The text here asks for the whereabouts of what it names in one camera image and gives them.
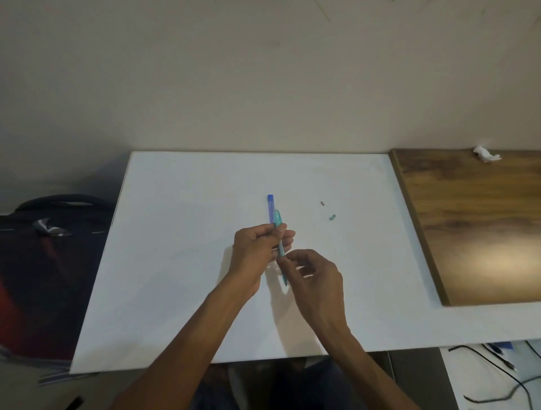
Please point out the person's right hand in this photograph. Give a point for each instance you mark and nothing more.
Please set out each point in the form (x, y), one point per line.
(321, 291)

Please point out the person's left hand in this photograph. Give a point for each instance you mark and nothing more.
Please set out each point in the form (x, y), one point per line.
(251, 253)

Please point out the teal mechanical pencil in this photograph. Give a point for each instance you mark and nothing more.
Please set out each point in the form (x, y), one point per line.
(277, 217)

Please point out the blue lead case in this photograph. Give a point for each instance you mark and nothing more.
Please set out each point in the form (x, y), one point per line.
(270, 207)

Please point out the person's left forearm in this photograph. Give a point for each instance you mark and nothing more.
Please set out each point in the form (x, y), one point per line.
(181, 350)

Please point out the person's right forearm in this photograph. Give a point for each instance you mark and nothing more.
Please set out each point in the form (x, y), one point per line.
(372, 376)

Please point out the person's legs in jeans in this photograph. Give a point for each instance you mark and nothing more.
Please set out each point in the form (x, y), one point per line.
(296, 388)

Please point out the brown wooden board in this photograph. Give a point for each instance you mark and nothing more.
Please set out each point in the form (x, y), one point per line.
(482, 228)

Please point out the small blue object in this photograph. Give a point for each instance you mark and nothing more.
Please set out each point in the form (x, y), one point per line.
(506, 346)

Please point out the white tag on bag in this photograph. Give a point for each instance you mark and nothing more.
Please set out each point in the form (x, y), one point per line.
(48, 228)

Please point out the black and red bag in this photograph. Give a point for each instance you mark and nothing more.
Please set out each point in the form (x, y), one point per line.
(42, 287)

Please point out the crumpled white tissue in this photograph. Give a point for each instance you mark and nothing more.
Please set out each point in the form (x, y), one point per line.
(484, 154)

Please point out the striped cloth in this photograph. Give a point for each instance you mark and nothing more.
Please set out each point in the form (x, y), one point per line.
(63, 378)

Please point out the black object on floor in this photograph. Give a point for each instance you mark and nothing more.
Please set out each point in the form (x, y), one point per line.
(74, 403)

